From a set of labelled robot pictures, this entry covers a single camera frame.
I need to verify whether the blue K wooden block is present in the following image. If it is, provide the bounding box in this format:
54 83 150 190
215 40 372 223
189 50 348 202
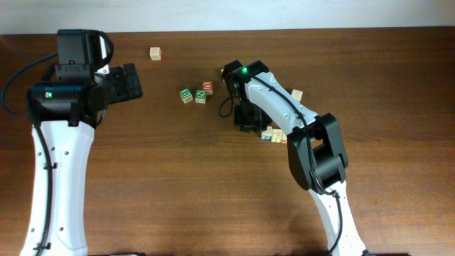
261 126 273 141

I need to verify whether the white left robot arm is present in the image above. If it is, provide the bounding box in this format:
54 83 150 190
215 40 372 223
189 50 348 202
21 29 143 255

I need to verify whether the ice cream wooden block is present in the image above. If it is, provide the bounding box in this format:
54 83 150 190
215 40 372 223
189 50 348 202
291 90 303 102

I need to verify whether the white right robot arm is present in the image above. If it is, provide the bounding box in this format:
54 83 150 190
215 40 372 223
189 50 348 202
221 60 369 255

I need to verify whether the green B wooden block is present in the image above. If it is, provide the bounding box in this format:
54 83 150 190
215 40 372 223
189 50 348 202
179 88 193 104

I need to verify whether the yellow J wooden block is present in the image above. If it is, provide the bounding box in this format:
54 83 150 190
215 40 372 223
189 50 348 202
271 129 283 143

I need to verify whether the green N wooden block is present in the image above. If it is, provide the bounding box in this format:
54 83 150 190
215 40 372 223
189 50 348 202
195 90 207 104

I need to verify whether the plain wooden block far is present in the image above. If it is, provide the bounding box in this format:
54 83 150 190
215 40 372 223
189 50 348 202
149 47 162 61

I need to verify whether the red U wooden block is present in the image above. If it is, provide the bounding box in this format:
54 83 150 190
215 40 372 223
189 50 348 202
202 81 213 95

